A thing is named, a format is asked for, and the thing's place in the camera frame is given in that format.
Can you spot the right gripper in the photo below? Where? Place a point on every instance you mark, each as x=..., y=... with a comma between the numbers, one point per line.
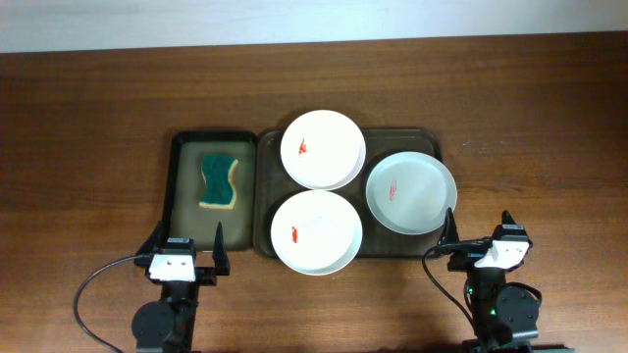
x=463, y=259

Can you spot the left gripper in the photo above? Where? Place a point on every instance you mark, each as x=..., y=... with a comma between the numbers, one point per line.
x=207, y=278

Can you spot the green yellow sponge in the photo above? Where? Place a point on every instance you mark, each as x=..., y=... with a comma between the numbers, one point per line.
x=218, y=175

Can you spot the white plate top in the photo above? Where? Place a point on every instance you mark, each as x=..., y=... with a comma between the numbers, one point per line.
x=323, y=149

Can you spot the white plate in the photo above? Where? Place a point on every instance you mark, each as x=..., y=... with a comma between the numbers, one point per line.
x=323, y=149
x=316, y=233

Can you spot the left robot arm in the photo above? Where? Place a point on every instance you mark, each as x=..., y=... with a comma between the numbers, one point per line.
x=167, y=324

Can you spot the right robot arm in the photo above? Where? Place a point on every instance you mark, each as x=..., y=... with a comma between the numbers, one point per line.
x=503, y=314

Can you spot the small black tray with water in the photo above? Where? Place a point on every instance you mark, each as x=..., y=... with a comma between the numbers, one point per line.
x=183, y=216

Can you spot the large brown serving tray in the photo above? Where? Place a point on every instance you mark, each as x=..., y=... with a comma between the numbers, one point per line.
x=273, y=186

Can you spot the pale green plate right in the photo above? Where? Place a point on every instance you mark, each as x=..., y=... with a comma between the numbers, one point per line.
x=410, y=192

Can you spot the white plate bottom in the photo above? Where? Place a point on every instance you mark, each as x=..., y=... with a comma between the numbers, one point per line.
x=316, y=233

